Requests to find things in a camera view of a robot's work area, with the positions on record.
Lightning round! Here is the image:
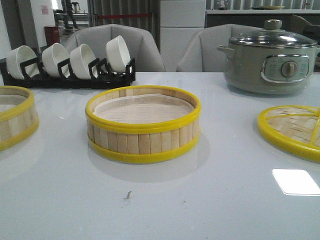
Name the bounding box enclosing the white bowl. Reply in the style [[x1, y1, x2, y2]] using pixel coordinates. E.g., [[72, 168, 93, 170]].
[[105, 35, 131, 73], [42, 43, 70, 78], [69, 43, 97, 80], [6, 45, 37, 80]]

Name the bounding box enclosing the bamboo steamer tier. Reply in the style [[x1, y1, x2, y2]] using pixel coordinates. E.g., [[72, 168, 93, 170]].
[[0, 85, 40, 151], [85, 85, 201, 164]]

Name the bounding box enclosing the grey chair right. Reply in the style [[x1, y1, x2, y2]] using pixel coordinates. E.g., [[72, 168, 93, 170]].
[[176, 24, 260, 73]]

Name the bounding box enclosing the bamboo steamer lid yellow rim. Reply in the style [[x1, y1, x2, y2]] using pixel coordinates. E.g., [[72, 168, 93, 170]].
[[257, 105, 320, 162]]

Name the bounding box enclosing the white bowl rightmost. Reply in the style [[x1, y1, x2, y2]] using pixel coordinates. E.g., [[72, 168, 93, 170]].
[[105, 35, 131, 73]]

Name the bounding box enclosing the white bowl far left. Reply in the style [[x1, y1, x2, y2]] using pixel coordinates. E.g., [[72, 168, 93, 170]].
[[6, 45, 37, 80]]

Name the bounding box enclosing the grey chair left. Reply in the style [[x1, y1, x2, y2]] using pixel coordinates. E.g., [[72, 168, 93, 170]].
[[63, 24, 165, 72]]

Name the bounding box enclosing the black bowl rack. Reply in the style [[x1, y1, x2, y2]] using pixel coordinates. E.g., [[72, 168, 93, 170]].
[[0, 57, 136, 90]]

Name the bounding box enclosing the red bin in background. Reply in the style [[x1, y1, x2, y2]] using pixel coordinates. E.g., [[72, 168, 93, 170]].
[[44, 25, 60, 47]]

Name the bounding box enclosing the white steamer liner cloth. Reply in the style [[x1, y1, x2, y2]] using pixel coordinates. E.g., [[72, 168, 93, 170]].
[[93, 93, 194, 124]]

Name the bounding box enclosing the white cabinet in background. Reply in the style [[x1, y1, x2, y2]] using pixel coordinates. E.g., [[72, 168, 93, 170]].
[[160, 0, 206, 72]]

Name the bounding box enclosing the glass pot lid with knob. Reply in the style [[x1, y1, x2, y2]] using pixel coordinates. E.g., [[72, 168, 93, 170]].
[[229, 19, 318, 49]]

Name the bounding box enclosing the grey chair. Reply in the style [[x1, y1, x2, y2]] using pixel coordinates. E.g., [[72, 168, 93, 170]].
[[63, 24, 165, 72], [176, 24, 260, 73]]

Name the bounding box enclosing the grey-green electric cooking pot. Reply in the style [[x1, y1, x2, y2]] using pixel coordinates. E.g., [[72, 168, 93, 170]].
[[217, 43, 320, 95]]

